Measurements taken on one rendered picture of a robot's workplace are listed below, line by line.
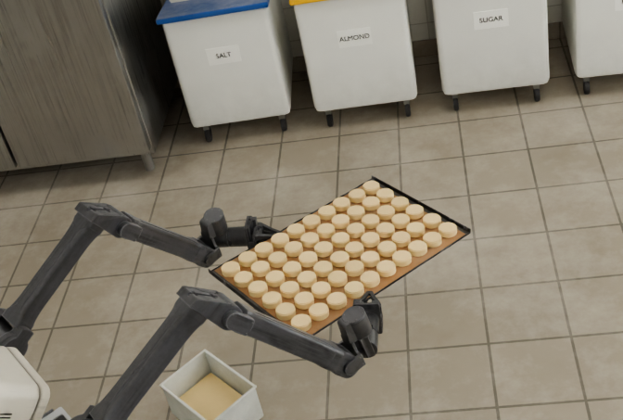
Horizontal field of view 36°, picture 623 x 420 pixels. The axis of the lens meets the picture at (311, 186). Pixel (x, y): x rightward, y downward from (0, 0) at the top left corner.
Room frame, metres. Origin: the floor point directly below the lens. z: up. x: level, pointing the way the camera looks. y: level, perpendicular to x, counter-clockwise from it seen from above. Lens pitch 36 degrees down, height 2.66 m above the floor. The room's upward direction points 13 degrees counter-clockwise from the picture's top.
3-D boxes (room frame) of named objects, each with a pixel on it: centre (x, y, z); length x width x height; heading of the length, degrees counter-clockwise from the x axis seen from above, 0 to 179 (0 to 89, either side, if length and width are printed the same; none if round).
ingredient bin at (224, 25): (4.44, 0.24, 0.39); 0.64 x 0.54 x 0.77; 172
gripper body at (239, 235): (2.13, 0.22, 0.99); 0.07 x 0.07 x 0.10; 77
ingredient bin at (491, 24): (4.21, -1.04, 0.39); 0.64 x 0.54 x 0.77; 169
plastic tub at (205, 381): (2.40, 0.52, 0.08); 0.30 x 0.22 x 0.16; 37
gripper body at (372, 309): (1.69, -0.06, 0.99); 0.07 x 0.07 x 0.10; 77
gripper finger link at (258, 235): (2.12, 0.15, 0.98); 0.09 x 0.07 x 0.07; 77
